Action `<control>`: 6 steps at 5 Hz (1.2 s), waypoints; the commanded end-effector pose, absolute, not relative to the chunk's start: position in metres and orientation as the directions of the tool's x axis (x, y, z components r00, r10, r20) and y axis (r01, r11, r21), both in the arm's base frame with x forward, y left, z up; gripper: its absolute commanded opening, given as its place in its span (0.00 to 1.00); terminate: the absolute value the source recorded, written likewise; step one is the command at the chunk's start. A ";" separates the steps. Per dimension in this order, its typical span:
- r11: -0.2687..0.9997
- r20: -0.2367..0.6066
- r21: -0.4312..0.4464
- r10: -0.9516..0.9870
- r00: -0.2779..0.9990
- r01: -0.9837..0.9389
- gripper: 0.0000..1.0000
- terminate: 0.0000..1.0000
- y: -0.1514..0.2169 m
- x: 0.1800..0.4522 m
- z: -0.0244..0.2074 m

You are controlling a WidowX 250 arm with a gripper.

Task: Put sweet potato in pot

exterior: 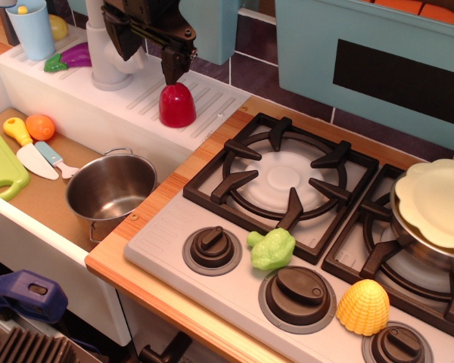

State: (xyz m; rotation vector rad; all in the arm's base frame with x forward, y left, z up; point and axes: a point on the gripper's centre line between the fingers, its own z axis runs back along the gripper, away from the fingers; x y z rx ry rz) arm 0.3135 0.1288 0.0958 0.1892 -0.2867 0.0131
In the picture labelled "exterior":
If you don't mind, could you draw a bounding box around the stainless steel pot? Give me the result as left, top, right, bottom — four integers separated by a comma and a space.
65, 147, 157, 244

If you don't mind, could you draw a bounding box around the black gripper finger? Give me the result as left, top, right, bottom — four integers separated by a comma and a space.
104, 17, 143, 61
161, 48, 197, 85

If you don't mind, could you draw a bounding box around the yellow toy corn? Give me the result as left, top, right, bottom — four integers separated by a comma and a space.
336, 279, 390, 337

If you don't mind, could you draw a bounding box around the pale yellow flower plate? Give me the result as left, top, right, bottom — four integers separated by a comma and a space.
394, 159, 454, 250

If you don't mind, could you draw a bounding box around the white toy faucet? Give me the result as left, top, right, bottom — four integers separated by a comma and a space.
86, 0, 148, 92

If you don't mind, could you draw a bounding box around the right brown stove knob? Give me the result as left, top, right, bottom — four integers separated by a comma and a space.
362, 321, 434, 363

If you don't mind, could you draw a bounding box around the middle brown stove knob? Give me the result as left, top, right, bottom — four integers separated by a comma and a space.
258, 266, 337, 335

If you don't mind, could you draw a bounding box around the green toy broccoli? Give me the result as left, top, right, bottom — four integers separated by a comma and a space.
247, 228, 296, 271

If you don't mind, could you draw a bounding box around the teal toy microwave cabinet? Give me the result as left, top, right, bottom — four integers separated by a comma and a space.
275, 1, 454, 150

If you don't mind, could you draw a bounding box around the brown stove knob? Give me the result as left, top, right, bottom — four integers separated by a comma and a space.
362, 321, 434, 363
182, 226, 242, 277
258, 266, 337, 335

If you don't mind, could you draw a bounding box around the yellow handled toy knife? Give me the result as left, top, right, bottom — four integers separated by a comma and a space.
3, 117, 59, 181

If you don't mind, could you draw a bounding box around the black ribbed heat sink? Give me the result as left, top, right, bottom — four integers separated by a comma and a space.
0, 327, 80, 363

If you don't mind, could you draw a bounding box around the green toy cutting board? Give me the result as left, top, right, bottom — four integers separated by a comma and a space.
0, 136, 30, 201

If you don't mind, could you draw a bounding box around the light blue plastic cup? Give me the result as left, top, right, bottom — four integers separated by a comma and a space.
6, 0, 55, 61

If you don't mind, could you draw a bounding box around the steel pan on burner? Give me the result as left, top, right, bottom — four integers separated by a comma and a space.
390, 172, 454, 274

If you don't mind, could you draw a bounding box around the blue plastic clamp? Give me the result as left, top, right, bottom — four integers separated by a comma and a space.
0, 270, 68, 324

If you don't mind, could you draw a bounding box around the right black burner grate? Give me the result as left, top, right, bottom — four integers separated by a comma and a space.
322, 164, 454, 337

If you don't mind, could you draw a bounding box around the teal cabinet left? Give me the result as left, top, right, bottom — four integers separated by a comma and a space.
69, 1, 241, 65

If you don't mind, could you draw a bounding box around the orange toy fruit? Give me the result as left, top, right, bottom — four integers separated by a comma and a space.
25, 115, 55, 141

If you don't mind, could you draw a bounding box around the left brown stove knob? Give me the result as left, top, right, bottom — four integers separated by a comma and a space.
182, 226, 242, 277

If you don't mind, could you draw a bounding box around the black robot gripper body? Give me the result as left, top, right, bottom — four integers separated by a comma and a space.
101, 0, 196, 51

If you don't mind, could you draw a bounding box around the dark oven door handle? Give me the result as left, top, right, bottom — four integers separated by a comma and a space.
138, 332, 193, 363

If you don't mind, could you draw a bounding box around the purple toy eggplant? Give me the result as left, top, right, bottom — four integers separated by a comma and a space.
43, 42, 92, 73

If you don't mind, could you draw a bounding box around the blue handled toy spatula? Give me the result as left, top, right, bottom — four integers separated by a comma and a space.
35, 141, 79, 179

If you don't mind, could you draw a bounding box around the yellow toy lemon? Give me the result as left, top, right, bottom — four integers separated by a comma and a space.
48, 14, 69, 42

